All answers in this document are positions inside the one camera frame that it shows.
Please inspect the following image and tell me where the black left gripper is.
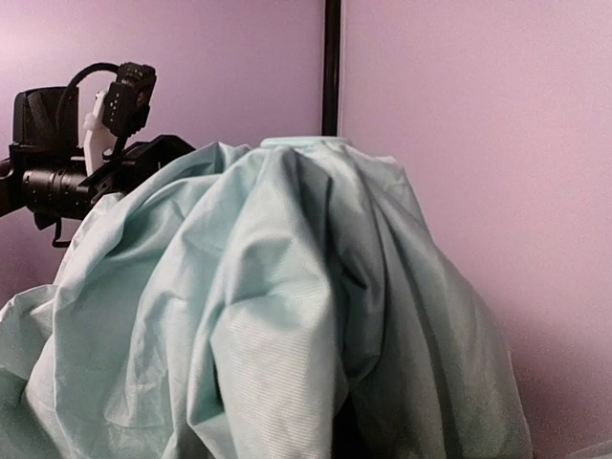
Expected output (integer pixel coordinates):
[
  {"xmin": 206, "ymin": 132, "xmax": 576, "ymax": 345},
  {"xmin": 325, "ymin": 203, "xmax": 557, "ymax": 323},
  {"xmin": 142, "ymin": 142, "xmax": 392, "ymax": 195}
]
[{"xmin": 78, "ymin": 135, "xmax": 195, "ymax": 199}]

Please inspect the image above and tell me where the mint and black folding umbrella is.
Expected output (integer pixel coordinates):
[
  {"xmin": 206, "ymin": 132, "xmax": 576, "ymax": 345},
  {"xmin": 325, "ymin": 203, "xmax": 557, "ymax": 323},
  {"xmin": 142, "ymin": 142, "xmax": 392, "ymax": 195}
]
[{"xmin": 1, "ymin": 142, "xmax": 532, "ymax": 458}]

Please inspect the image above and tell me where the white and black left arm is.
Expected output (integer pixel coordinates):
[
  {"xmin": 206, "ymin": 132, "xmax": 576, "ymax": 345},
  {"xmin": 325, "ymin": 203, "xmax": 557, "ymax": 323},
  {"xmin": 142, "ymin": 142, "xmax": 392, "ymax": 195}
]
[{"xmin": 1, "ymin": 87, "xmax": 194, "ymax": 248}]

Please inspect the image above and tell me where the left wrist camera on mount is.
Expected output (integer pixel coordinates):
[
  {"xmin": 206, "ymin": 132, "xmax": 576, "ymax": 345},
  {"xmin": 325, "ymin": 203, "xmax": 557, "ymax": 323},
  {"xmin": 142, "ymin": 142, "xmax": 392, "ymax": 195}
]
[{"xmin": 55, "ymin": 62, "xmax": 157, "ymax": 176}]

